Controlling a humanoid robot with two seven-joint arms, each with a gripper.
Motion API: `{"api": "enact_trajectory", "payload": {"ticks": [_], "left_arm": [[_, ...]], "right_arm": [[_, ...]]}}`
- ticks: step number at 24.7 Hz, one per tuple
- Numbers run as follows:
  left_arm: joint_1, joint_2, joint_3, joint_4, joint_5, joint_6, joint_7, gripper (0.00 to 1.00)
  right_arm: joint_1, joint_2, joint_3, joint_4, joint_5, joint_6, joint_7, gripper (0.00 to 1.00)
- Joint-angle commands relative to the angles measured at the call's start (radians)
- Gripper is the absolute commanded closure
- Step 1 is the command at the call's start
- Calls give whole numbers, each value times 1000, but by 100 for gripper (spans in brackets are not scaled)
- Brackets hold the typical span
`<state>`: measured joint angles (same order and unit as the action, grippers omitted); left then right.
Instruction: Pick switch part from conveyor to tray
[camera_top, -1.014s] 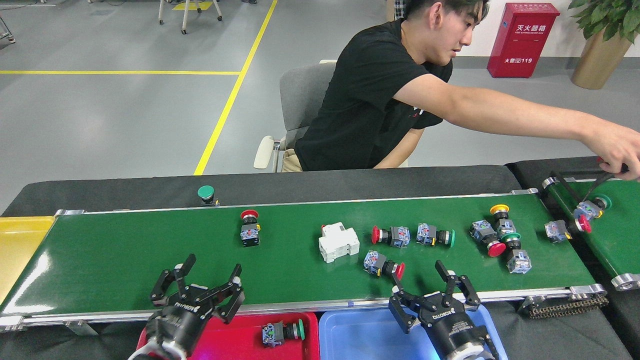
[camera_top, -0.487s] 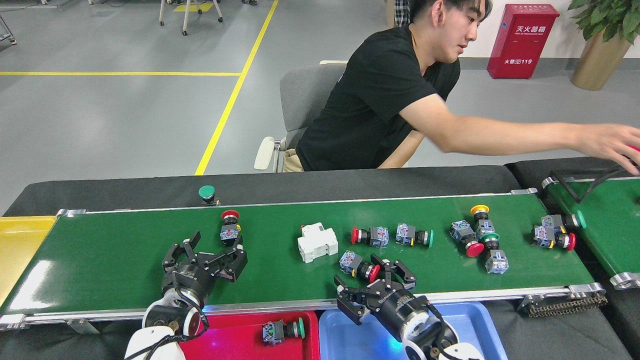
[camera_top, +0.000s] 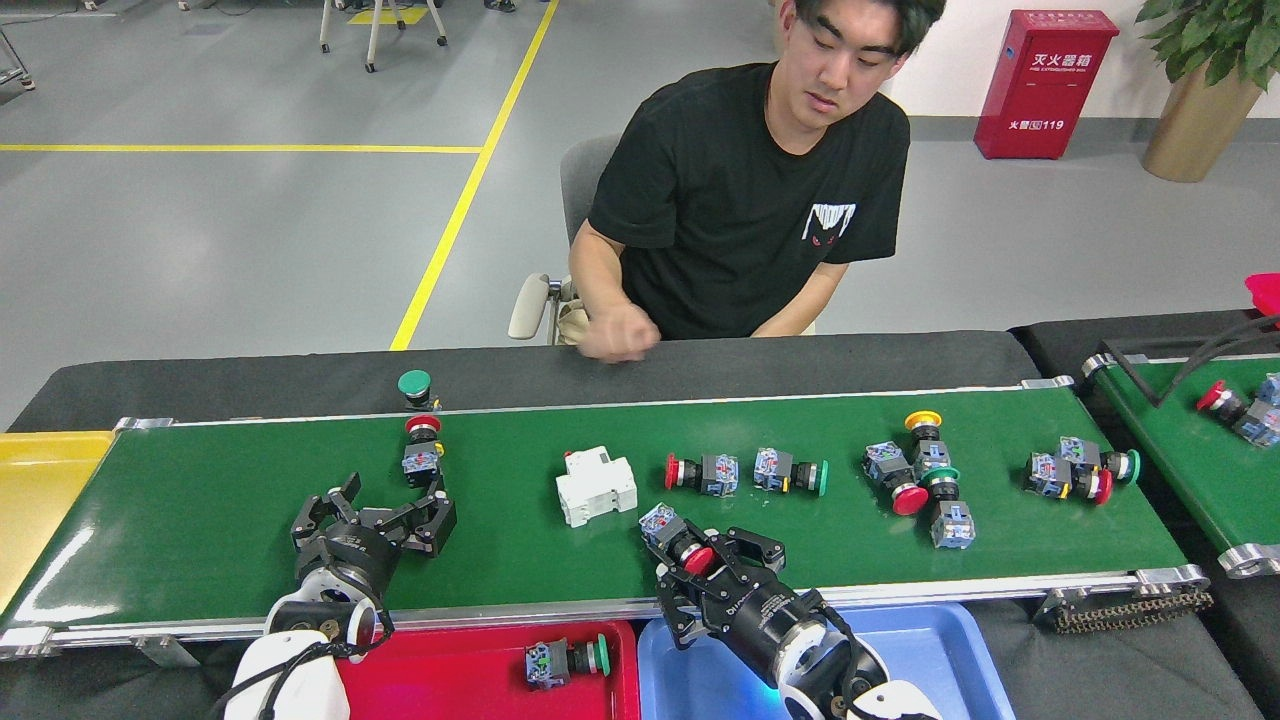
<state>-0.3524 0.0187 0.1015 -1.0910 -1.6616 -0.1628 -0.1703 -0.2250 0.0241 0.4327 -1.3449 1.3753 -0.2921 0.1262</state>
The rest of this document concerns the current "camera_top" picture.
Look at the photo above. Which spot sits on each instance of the blue plastic tray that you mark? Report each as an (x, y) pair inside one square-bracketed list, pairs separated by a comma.
[(960, 650)]

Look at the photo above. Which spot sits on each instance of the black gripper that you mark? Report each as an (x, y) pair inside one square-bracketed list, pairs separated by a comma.
[(350, 562), (760, 625)]

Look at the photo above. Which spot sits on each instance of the black guide rail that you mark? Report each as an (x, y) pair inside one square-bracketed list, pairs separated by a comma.
[(1135, 378)]

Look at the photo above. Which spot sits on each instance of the yellow plastic tray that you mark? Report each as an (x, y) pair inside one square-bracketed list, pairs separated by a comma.
[(40, 500)]

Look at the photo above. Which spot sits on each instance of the person's left forearm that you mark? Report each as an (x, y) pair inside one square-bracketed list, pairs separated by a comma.
[(800, 305)]

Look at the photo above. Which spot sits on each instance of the red plastic tray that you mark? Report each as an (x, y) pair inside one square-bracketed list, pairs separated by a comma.
[(450, 670)]

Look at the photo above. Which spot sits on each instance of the person's right hand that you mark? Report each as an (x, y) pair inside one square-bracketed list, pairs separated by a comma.
[(620, 335)]

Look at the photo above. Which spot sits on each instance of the yellow push button switch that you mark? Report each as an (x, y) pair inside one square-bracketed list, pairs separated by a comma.
[(1255, 422), (930, 455)]

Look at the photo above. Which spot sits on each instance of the grey office chair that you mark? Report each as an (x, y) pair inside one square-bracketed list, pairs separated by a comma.
[(585, 180)]

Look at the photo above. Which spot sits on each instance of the red plastic container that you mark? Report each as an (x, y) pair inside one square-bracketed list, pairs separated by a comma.
[(1265, 292)]

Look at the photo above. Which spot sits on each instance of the red push button switch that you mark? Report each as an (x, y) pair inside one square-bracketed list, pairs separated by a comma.
[(1215, 398), (1047, 472), (421, 462), (720, 475), (885, 462), (662, 522)]

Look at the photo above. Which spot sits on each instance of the potted plant in gold pot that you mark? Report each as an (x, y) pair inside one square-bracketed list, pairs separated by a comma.
[(1200, 120)]

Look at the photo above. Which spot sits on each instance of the white circuit breaker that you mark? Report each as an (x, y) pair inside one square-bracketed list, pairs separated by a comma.
[(595, 487)]

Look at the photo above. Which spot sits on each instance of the white stand on wheels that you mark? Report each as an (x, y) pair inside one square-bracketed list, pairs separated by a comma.
[(373, 30)]

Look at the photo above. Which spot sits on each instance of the green conveyor belt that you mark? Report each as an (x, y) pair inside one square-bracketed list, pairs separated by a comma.
[(1200, 480), (520, 560)]

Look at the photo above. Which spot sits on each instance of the red fire extinguisher box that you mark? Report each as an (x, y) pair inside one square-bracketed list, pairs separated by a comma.
[(1045, 90)]

